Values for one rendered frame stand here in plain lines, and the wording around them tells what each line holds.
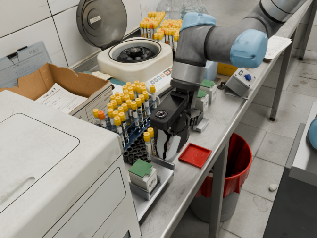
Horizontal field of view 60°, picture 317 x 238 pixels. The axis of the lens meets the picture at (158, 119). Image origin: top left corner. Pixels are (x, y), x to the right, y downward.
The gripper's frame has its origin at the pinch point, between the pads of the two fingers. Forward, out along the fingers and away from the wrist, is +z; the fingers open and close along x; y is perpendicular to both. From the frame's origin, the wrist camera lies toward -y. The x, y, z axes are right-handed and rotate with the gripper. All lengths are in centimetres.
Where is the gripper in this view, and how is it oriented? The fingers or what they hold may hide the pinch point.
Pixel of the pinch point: (163, 161)
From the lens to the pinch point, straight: 68.7
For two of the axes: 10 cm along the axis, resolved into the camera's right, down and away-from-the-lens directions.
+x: -8.4, -2.8, 4.6
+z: -2.0, 9.5, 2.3
